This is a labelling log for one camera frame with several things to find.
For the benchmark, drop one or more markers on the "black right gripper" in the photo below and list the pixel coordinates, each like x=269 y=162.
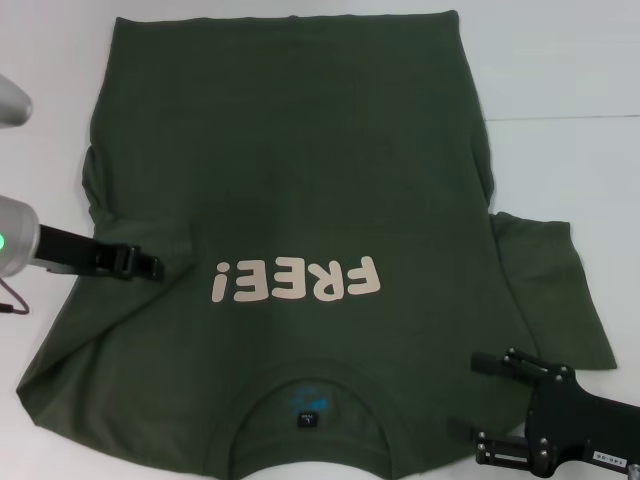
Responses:
x=565 y=425

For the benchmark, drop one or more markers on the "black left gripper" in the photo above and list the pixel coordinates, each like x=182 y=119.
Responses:
x=70 y=250

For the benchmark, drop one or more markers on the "dark green FREE! t-shirt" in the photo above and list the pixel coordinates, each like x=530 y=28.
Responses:
x=300 y=175

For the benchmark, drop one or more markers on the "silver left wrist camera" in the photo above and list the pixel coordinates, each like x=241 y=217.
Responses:
x=12 y=105

